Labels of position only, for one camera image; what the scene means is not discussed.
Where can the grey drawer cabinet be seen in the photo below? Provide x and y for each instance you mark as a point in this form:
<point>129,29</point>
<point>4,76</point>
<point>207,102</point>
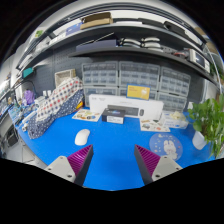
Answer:
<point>138,74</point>
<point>100,78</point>
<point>173,89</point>

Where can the brown cardboard box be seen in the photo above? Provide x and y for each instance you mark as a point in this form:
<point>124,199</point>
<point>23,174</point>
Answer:
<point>96,20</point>

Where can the round cartoon mouse pad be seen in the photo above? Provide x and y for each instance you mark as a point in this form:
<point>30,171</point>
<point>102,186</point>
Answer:
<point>166,144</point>

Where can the white plant pot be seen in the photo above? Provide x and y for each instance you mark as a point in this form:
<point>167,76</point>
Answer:
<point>199,141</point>

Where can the left illustrated card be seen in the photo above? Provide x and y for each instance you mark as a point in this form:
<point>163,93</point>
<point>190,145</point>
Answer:
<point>87,115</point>

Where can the small black box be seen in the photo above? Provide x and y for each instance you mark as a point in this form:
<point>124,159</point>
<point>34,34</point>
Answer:
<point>113,116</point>

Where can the yellow card box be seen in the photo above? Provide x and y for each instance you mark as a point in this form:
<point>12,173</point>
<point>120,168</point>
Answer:
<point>138,92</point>

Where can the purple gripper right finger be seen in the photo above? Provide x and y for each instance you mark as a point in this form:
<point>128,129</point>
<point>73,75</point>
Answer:
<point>152,166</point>

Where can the wicker basket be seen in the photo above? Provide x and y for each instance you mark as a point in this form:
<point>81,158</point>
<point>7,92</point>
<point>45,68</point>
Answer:
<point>63,75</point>

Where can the white electronic device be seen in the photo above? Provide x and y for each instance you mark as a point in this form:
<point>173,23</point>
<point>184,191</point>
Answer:
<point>199,60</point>

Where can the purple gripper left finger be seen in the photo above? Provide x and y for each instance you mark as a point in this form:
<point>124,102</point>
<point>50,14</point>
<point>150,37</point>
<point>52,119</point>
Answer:
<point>73,168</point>

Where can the grey drawer cabinet left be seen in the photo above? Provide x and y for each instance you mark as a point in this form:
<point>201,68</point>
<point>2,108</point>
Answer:
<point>100,78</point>

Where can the green potted plant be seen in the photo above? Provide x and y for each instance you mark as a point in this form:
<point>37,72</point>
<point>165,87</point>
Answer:
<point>208,119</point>

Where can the grey drawer cabinet right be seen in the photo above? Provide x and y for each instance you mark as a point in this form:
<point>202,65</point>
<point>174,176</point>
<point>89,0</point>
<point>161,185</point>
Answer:
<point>173,89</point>

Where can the clear plastic container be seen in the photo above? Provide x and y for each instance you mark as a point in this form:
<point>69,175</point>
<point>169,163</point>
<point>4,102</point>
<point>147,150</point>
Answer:
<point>174,120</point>

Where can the blue desk mat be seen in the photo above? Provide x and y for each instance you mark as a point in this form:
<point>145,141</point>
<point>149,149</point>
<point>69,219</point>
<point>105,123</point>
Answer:
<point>113,165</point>

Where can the right illustrated card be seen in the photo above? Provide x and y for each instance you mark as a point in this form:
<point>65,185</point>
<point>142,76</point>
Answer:
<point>150,125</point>

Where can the long white keyboard box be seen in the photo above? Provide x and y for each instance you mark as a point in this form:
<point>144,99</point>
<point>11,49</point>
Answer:
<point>150,109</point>

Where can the white computer mouse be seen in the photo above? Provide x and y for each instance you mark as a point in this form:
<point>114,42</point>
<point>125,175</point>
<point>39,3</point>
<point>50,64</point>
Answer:
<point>82,137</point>

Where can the grey drawer cabinet middle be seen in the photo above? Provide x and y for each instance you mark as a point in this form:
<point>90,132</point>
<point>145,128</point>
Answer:
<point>138,74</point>

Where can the dark metal shelf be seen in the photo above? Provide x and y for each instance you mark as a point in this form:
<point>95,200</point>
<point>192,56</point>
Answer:
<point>107,38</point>

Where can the illustrated card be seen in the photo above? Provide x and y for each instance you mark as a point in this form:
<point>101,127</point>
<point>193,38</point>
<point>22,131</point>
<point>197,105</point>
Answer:
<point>150,125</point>
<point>87,115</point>

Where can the checkered patterned cloth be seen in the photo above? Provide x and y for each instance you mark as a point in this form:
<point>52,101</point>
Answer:
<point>64,100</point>

